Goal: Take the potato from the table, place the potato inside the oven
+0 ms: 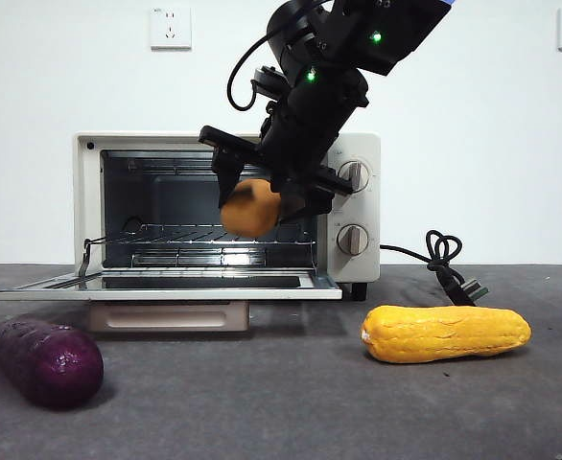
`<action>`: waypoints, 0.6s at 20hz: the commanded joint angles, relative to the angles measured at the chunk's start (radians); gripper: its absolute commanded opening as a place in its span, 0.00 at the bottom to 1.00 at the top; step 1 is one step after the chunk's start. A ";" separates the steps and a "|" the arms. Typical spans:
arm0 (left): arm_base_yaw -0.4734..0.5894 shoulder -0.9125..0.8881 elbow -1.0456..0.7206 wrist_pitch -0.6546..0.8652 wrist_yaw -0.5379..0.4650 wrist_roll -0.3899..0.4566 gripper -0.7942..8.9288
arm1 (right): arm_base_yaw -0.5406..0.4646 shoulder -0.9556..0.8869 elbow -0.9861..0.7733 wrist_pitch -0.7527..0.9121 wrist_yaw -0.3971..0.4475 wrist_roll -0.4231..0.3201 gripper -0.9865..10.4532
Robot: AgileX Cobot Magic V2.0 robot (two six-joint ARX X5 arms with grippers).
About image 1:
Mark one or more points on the white Toshiba toaster oven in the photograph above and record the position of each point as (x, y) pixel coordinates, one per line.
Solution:
(358, 268)

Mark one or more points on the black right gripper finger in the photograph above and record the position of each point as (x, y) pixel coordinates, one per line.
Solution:
(310, 201)
(227, 175)

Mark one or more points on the purple eggplant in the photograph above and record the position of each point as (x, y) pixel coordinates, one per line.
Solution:
(48, 364)

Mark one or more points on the oven temperature knob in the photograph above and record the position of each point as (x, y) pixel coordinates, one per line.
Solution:
(358, 175)

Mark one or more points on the brown potato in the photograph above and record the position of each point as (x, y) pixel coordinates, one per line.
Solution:
(250, 211)

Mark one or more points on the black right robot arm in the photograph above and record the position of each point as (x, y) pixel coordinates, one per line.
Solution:
(319, 110)

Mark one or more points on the yellow corn cob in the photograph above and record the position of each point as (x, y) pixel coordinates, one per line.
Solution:
(446, 333)

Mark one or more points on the oven timer knob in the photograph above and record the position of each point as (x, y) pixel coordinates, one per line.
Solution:
(353, 239)

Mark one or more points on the grey right camera box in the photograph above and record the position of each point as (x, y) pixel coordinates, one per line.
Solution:
(269, 79)

